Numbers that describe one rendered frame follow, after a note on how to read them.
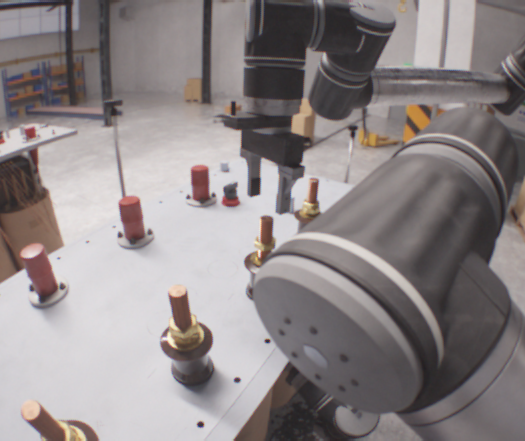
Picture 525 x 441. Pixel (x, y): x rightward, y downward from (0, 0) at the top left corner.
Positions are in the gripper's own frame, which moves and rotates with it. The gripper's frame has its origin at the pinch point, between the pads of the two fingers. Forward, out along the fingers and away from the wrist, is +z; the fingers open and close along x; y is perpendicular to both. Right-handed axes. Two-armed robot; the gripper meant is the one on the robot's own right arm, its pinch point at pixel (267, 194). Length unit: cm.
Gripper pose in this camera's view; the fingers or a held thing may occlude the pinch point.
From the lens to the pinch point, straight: 62.6
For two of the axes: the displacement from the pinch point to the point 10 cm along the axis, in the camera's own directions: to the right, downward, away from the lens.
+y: 7.9, -2.7, 5.5
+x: -6.1, -4.1, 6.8
